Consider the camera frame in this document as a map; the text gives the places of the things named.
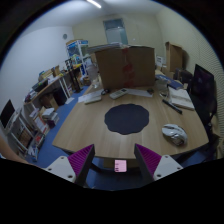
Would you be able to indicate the open white book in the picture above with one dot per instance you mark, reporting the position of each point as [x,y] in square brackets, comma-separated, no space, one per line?
[181,98]

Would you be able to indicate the window on back wall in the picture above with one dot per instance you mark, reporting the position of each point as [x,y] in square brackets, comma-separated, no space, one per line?
[115,31]

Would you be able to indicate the black office chair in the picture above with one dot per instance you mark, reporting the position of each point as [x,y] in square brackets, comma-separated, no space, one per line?
[202,93]

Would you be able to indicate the cardboard box at wall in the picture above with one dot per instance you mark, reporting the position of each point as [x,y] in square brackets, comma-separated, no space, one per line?
[174,56]

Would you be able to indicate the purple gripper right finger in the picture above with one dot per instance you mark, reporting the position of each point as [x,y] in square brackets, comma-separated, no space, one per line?
[154,166]

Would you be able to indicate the ceiling light tube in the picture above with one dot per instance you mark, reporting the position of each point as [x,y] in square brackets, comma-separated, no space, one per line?
[93,2]

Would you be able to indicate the blue white claw machine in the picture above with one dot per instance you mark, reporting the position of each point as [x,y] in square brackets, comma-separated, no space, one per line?
[77,51]

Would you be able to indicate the black pen marker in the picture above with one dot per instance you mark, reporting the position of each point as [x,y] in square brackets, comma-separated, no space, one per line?
[172,106]

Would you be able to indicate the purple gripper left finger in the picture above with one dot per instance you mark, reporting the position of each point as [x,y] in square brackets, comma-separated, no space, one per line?
[75,167]

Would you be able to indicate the white remote control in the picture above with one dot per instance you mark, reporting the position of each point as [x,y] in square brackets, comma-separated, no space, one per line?
[118,94]

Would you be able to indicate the white paper sheet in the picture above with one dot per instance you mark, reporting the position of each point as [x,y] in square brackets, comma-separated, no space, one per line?
[137,92]

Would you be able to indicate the black monitor at left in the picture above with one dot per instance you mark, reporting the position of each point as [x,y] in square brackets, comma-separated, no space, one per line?
[7,113]

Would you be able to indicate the silver grey computer mouse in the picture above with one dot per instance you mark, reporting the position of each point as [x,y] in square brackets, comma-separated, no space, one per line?
[175,133]

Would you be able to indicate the dark round mouse pad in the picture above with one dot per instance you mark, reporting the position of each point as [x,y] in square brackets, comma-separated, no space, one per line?
[127,119]

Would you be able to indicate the large brown cardboard box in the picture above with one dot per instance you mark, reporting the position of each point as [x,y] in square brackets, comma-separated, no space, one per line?
[128,67]

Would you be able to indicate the blue folder on table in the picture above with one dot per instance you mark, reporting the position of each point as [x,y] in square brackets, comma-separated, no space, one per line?
[170,82]

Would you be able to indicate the wooden side desk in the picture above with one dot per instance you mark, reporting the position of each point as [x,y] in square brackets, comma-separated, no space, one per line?
[59,80]

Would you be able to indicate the white shelf rack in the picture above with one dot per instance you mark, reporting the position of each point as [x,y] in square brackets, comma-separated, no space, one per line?
[28,134]

